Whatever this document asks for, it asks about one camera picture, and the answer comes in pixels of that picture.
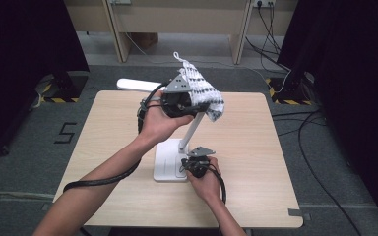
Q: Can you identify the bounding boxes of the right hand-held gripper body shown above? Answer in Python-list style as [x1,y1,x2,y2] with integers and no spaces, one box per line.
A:
[180,146,217,179]

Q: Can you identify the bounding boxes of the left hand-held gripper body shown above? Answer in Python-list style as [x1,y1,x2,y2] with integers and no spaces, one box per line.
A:
[160,74,198,119]

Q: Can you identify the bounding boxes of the white cloth with black pattern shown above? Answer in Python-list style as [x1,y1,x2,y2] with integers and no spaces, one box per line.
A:
[172,51,225,123]

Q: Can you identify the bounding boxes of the white desk lamp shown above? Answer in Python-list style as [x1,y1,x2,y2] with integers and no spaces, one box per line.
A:
[116,78,208,183]

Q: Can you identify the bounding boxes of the person's right hand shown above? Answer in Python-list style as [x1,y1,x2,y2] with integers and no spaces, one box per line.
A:
[186,156,226,204]

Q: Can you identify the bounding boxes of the person's left hand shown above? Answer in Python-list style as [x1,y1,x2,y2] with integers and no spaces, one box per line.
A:
[137,90,195,148]

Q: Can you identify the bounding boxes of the brown cardboard box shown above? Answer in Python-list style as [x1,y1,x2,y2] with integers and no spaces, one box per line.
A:
[133,31,160,51]

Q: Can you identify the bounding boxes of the beige wooden desk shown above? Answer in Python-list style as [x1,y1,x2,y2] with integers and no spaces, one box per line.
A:
[62,0,299,65]

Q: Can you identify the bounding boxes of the stand base with striped tape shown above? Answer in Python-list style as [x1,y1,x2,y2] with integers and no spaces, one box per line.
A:
[32,70,91,105]
[265,71,317,106]

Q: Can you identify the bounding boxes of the black curtain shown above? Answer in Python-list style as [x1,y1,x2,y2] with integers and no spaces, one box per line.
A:
[0,0,91,163]
[276,0,378,234]

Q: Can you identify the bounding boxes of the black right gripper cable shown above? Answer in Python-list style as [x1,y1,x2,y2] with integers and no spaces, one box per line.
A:
[209,163,228,205]

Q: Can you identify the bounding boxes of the white floor cable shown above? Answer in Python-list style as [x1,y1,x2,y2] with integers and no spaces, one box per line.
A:
[123,31,272,85]

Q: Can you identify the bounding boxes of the black hanging power cables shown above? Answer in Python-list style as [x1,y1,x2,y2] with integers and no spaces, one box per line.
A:
[245,2,293,73]

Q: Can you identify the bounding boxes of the black floor cable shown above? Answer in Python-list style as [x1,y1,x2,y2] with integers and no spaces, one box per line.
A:
[271,109,363,236]

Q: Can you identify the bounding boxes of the white wall socket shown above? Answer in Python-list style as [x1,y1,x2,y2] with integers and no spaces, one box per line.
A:
[253,0,278,8]

